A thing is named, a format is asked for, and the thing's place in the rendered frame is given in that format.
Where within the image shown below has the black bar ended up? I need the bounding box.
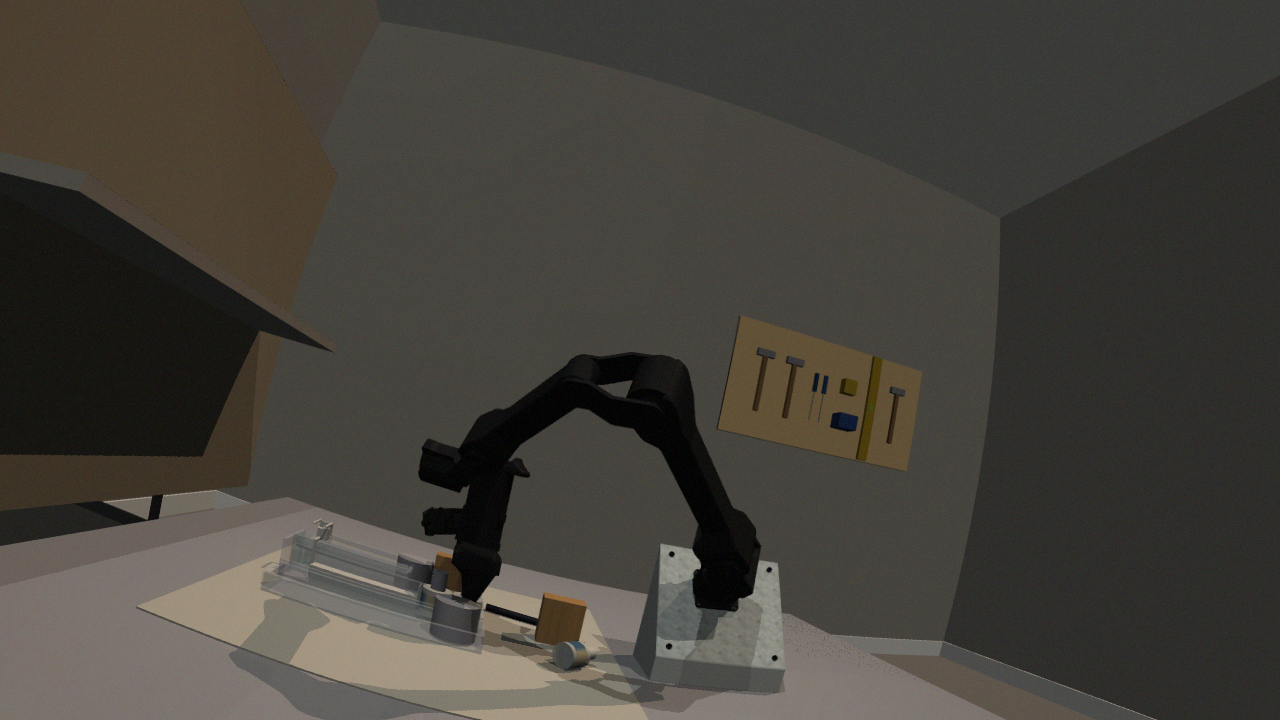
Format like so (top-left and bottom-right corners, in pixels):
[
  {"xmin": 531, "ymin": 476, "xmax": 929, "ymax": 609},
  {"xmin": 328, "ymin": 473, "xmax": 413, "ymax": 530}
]
[{"xmin": 485, "ymin": 603, "xmax": 538, "ymax": 626}]

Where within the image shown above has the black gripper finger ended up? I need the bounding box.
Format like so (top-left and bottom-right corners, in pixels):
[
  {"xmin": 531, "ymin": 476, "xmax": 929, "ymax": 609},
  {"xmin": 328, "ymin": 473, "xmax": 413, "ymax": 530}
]
[{"xmin": 454, "ymin": 565, "xmax": 494, "ymax": 602}]

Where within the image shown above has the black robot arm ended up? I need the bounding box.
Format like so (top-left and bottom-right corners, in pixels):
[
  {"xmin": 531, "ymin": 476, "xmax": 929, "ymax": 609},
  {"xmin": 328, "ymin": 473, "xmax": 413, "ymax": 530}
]
[{"xmin": 419, "ymin": 352, "xmax": 762, "ymax": 612}]

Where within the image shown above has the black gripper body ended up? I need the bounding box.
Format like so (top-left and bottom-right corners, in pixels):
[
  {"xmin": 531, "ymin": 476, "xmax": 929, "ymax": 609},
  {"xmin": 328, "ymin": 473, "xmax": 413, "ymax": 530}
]
[{"xmin": 451, "ymin": 496, "xmax": 507, "ymax": 577}]

